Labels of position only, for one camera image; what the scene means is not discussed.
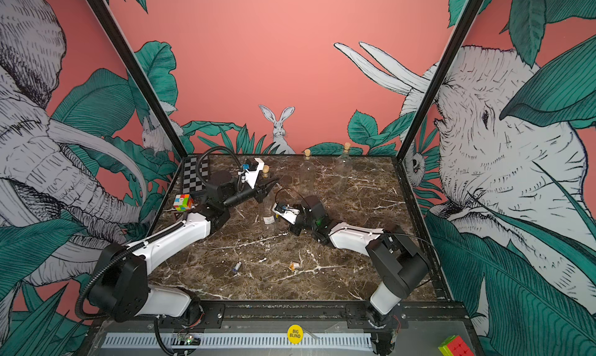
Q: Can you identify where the glass bottle blue label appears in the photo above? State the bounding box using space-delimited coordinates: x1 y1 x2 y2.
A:
335 143 352 191

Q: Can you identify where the glass bottle yellow price label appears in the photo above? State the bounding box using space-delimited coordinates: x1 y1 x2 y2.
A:
259 165 277 231

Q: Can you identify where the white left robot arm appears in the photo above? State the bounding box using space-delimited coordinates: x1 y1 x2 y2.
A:
75 171 278 323

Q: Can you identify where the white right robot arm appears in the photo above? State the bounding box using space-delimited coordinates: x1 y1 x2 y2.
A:
273 195 431 322

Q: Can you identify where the black white chessboard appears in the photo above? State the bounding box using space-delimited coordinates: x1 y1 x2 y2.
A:
181 156 210 194

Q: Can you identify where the colourful rubiks cube on table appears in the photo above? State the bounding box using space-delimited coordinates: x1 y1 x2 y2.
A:
173 194 193 212

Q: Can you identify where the yellow round big blind sticker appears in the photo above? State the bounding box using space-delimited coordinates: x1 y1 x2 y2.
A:
287 324 304 345

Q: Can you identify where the colourful cube bottom right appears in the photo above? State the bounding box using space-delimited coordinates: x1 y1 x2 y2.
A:
439 336 474 356

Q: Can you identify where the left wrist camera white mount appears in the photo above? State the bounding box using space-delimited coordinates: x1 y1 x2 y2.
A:
241 158 265 189

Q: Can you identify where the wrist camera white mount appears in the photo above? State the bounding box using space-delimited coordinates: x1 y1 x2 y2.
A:
273 203 304 225
241 158 265 189

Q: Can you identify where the thin black right cable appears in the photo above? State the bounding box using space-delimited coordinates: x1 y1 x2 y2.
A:
273 187 308 208

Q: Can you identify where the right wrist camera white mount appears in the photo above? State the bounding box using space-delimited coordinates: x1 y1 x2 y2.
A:
273 203 304 225

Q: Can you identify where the white perforated cable tray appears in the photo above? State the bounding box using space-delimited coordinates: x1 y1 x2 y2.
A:
100 333 373 351

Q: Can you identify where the black corrugated left cable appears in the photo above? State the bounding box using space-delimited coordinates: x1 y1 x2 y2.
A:
74 145 244 320

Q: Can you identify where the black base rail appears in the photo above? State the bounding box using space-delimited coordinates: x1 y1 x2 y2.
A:
88 299 471 331

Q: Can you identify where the black left frame post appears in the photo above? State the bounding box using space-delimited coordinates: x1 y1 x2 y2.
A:
85 0 187 158

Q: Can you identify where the black frame post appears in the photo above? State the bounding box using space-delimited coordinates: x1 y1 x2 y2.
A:
397 0 484 163
85 0 187 158

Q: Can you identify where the black right frame post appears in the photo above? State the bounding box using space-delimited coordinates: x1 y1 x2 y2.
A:
397 0 484 163

